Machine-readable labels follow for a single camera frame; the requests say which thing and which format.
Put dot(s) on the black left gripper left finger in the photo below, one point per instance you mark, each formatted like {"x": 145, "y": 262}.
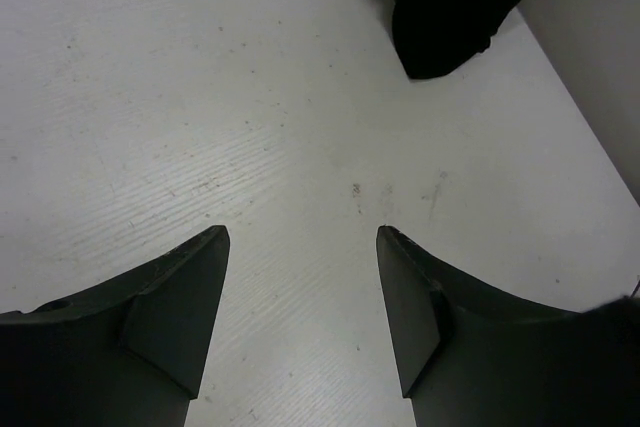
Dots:
{"x": 130, "y": 351}

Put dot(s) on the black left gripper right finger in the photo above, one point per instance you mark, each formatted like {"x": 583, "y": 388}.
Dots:
{"x": 470, "y": 354}

